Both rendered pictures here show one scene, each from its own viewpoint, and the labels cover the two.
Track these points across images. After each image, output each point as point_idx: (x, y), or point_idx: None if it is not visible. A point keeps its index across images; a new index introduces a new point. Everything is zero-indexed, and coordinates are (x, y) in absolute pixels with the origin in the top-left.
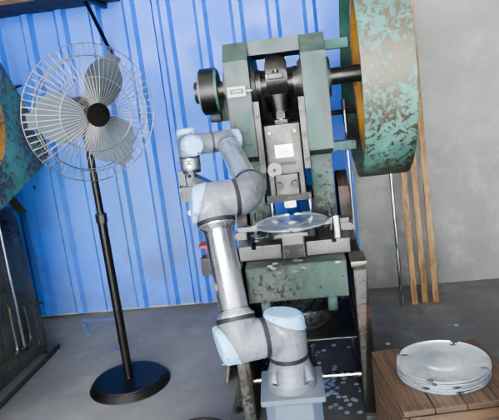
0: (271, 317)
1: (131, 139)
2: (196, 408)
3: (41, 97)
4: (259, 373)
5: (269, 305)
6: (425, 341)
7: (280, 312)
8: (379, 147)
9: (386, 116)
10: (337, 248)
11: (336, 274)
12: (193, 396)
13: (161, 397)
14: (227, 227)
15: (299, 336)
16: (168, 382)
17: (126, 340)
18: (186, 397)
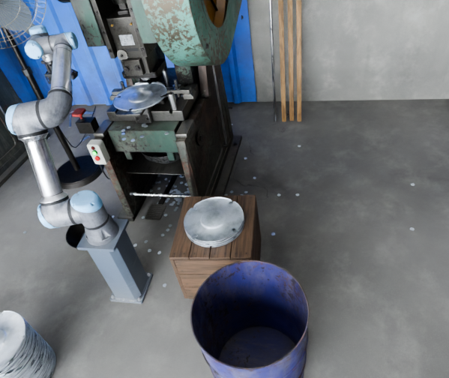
0: (71, 204)
1: (28, 12)
2: (107, 199)
3: None
4: (149, 178)
5: (129, 153)
6: (215, 197)
7: (80, 199)
8: (178, 57)
9: (172, 37)
10: (174, 118)
11: (169, 139)
12: (109, 188)
13: (91, 186)
14: (36, 141)
15: (92, 215)
16: (100, 175)
17: (68, 149)
18: (105, 188)
